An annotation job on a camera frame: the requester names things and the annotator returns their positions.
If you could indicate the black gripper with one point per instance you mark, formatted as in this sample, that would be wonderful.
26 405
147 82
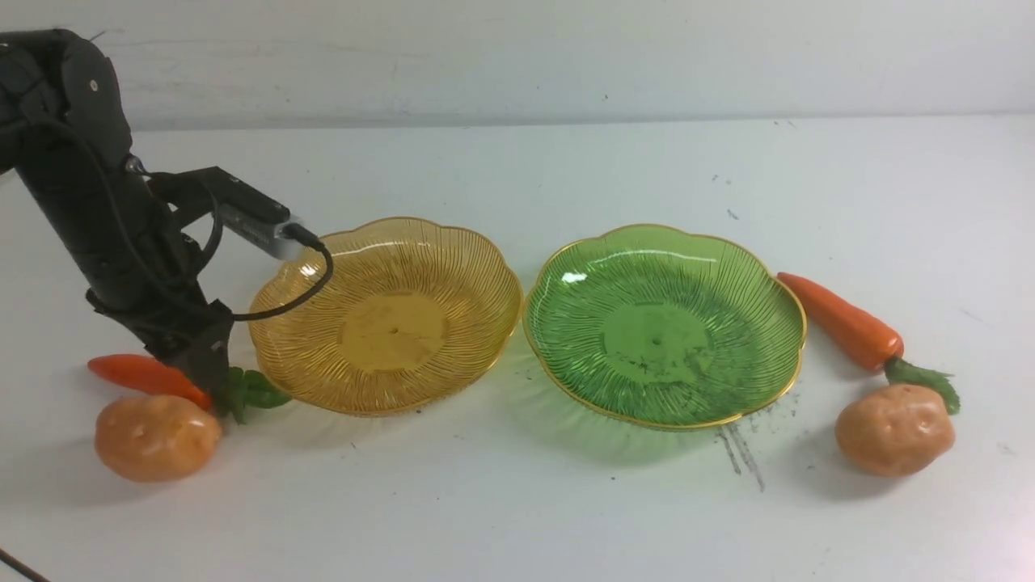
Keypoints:
182 331

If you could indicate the toy carrot with green leaves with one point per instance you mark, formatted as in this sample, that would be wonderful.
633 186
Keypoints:
245 388

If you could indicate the toy carrot with green top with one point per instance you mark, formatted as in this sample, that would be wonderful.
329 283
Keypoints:
866 340

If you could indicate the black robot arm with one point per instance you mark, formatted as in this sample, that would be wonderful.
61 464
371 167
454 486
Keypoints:
65 134

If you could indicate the amber ribbed plastic plate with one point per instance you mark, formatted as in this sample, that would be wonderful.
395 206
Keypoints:
413 313

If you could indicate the green ribbed plastic plate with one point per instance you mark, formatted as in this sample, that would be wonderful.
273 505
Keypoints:
665 329

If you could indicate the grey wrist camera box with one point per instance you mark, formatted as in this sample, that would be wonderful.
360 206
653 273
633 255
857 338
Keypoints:
244 210

